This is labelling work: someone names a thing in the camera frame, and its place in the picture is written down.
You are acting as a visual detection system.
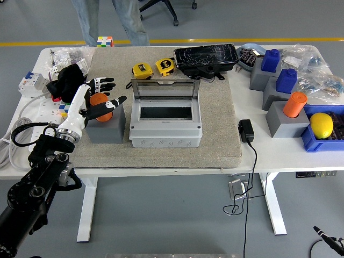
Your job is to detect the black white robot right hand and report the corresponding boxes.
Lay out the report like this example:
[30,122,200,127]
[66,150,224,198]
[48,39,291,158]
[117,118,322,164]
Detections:
[313,225,344,256]

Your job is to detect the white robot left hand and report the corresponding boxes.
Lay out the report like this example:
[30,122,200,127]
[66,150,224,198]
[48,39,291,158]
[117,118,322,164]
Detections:
[57,77,127,135]

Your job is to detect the orange cylinder battery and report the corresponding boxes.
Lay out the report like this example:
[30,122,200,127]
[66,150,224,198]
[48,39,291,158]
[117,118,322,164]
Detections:
[89,93,113,122]
[283,91,309,118]

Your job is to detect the grey cube holder with hole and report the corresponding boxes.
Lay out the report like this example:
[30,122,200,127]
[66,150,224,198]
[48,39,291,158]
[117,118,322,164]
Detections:
[84,103,126,145]

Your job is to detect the grey enclosure box with lid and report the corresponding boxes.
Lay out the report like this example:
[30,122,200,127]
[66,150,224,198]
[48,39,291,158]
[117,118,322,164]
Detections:
[128,78,203,148]

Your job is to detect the colourful puzzle cube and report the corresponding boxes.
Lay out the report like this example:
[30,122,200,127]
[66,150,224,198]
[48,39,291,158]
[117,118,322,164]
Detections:
[58,101,73,119]

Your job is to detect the black cloth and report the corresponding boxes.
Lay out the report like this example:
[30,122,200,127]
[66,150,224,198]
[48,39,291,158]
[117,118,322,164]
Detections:
[46,63,87,104]

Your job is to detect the white power strip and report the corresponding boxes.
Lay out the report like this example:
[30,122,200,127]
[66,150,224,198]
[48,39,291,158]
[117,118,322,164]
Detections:
[28,99,67,147]

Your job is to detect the white circuit breaker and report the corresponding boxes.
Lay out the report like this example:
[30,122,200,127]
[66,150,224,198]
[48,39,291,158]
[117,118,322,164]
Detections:
[18,71,52,99]

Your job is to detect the clear bags of small parts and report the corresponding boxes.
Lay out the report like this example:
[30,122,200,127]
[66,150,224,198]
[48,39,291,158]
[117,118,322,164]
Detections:
[48,45,96,78]

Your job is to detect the white table leg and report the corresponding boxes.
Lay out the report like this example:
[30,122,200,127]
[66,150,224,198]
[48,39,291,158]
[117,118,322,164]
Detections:
[259,172,288,237]
[76,177,99,242]

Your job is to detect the table control panel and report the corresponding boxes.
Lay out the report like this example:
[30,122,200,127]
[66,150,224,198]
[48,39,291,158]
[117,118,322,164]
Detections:
[295,170,337,178]

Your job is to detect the white-faced puzzle cube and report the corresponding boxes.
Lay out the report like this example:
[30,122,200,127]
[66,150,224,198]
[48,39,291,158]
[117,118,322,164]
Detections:
[96,36,114,48]

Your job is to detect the person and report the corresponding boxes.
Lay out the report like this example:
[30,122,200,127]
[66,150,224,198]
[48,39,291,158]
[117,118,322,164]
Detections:
[71,0,151,47]

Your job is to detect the blue plastic bin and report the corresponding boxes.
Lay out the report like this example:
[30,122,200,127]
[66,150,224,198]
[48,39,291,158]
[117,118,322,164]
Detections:
[300,104,344,153]

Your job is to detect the yellow lemon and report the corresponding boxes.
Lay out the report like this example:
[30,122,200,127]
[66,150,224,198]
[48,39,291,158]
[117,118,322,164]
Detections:
[310,112,334,140]

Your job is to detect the dark parts in bin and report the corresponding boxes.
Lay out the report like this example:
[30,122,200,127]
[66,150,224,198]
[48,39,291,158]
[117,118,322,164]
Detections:
[326,112,344,140]

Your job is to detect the black power adapter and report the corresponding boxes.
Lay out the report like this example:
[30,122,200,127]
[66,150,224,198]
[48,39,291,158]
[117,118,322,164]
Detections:
[238,119,255,143]

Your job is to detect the black cracked case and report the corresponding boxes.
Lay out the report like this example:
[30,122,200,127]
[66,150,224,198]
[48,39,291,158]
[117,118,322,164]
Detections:
[173,44,240,81]

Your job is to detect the grey-brown mat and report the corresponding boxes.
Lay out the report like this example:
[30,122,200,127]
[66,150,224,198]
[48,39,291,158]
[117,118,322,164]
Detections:
[66,47,244,170]

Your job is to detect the blue block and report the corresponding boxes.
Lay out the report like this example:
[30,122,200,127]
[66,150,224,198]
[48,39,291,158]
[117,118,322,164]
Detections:
[261,48,281,73]
[275,68,298,94]

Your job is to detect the pale blue tray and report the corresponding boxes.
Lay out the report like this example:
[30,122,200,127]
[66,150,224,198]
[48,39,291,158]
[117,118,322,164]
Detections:
[236,42,267,72]

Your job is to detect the yellow tape measure with strap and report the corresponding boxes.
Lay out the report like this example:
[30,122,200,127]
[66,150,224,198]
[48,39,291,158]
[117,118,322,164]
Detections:
[125,63,154,89]

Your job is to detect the metal bracket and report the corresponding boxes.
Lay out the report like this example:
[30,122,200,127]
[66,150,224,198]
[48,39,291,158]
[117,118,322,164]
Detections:
[227,179,252,201]

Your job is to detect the black adapter cord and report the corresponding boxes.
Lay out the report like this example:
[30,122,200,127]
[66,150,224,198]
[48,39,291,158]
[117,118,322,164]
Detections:
[222,141,269,258]

